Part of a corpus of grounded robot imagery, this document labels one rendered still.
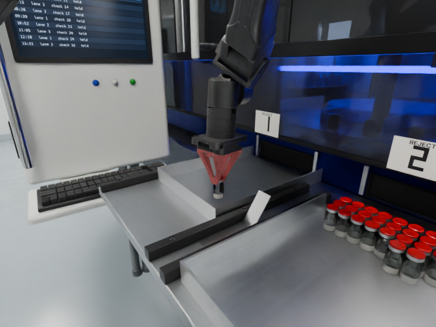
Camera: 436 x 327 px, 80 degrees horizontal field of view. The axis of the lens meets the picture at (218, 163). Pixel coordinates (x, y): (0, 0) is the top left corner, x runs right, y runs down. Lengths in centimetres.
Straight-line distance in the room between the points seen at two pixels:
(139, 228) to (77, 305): 121
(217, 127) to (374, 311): 35
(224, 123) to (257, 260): 24
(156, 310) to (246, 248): 113
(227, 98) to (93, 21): 61
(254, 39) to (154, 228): 36
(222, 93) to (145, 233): 28
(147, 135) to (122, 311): 94
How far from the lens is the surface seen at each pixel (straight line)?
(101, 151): 101
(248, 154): 86
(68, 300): 174
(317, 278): 42
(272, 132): 69
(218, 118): 47
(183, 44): 104
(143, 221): 53
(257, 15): 38
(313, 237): 50
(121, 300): 163
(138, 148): 104
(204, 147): 50
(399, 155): 54
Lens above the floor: 116
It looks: 21 degrees down
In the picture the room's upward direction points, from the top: straight up
